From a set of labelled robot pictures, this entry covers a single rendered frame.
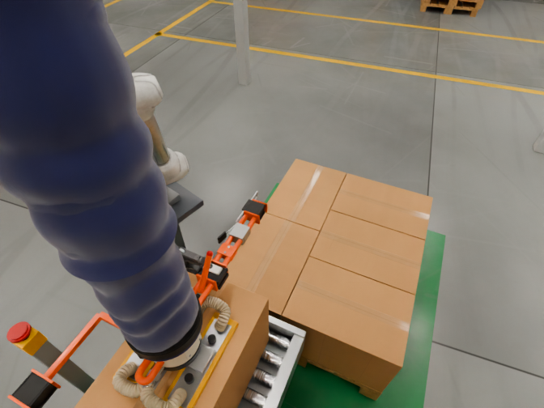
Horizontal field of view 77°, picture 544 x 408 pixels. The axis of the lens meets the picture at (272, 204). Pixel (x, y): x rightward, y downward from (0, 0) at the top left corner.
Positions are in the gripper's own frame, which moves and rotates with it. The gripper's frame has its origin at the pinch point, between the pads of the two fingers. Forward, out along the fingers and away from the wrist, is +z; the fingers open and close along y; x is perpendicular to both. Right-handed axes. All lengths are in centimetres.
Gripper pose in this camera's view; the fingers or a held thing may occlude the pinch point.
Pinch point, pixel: (214, 271)
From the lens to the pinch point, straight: 130.4
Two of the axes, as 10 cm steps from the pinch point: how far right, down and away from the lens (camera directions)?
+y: 0.1, 7.0, 7.2
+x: -4.2, 6.5, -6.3
